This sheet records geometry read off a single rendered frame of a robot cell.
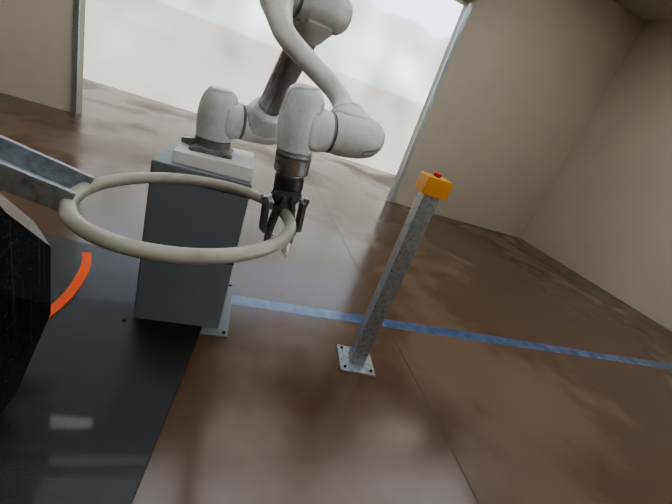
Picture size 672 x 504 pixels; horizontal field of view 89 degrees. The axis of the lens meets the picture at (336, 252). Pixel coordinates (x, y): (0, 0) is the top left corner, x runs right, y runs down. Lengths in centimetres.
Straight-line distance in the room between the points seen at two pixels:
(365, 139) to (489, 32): 579
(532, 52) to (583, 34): 89
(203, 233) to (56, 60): 472
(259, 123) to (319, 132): 80
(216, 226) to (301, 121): 90
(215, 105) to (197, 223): 50
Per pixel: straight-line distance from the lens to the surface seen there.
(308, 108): 84
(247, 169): 158
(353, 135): 90
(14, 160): 99
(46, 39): 616
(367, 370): 198
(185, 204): 161
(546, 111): 744
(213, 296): 181
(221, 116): 163
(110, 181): 100
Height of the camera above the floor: 122
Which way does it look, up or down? 22 degrees down
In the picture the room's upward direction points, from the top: 20 degrees clockwise
